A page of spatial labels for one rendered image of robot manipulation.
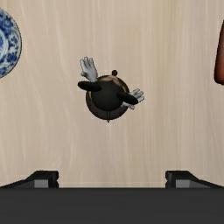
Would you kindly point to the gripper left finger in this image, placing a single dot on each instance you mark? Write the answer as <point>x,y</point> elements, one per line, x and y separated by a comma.
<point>43,178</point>

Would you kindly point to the blue and white plate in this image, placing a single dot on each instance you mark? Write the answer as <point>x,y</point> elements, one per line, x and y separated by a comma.
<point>10,43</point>

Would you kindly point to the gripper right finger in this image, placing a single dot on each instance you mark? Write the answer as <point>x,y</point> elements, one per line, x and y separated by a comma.
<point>180,178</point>

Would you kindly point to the orange carrot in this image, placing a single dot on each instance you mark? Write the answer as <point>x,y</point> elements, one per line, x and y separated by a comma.
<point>220,55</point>

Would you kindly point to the small toy figure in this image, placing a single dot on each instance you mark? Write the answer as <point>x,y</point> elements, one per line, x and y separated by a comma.
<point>108,96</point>

